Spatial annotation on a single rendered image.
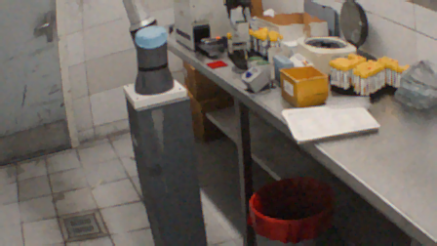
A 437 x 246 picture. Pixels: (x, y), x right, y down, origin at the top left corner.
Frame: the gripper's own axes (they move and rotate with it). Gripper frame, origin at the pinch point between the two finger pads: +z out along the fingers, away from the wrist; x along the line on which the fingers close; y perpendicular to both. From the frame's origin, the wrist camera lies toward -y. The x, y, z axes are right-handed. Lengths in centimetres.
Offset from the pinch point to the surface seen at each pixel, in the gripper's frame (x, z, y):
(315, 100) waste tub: -4.2, 16.9, -46.7
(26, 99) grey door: 103, 58, 164
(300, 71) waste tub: -6.2, 10.9, -34.1
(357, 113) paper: -12, 18, -63
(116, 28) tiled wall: 20, 26, 169
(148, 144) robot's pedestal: 46, 33, -16
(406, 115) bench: -31, 19, -73
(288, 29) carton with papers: -26.6, 6.7, 8.5
